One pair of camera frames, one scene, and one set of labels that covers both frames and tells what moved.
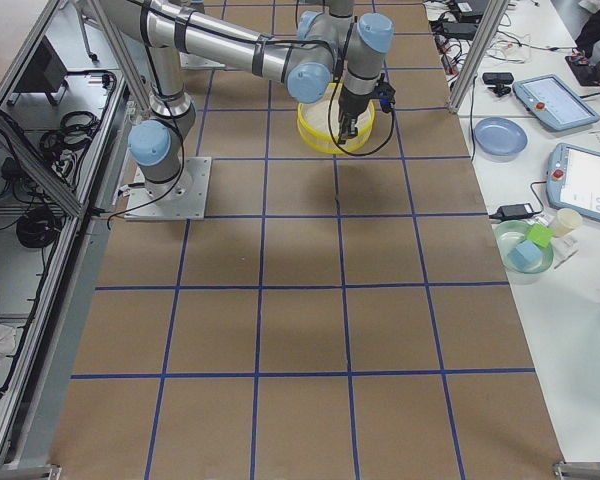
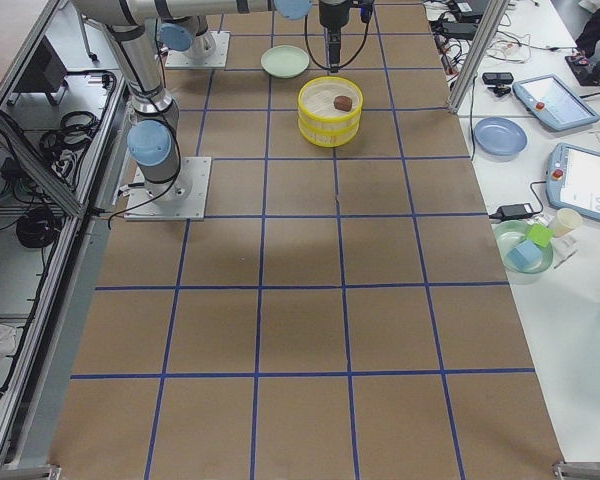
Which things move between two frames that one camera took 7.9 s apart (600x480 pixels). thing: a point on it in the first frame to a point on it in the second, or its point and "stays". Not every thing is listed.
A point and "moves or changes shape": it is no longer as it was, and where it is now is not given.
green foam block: [540, 233] stays
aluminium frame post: [493, 13] stays
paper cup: [566, 221] stays
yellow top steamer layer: [319, 125] moves or changes shape
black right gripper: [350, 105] to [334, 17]
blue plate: [499, 137] stays
